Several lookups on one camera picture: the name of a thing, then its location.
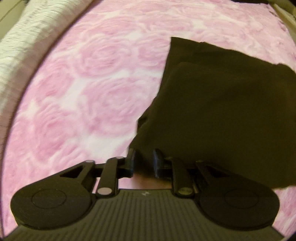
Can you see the pink floral blanket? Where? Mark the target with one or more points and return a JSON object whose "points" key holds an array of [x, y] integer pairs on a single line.
{"points": [[81, 92]]}

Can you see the dark brown long-sleeved shirt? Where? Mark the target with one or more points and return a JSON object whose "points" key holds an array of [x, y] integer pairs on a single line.
{"points": [[219, 104]]}

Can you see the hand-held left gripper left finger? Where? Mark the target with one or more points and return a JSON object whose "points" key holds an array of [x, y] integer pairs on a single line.
{"points": [[130, 163]]}

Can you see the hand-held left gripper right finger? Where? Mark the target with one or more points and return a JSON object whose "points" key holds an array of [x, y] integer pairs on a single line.
{"points": [[158, 163]]}

